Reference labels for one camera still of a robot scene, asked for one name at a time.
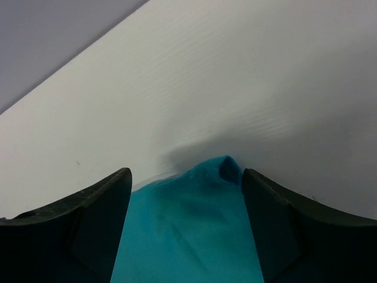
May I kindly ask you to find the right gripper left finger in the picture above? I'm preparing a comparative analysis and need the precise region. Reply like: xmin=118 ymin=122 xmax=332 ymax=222
xmin=1 ymin=168 xmax=132 ymax=282

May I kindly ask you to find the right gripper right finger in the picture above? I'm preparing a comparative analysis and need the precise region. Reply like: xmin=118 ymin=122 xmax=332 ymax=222
xmin=242 ymin=169 xmax=376 ymax=282

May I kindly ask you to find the teal t-shirt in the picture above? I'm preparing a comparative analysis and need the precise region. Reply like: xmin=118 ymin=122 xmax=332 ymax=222
xmin=111 ymin=156 xmax=263 ymax=282

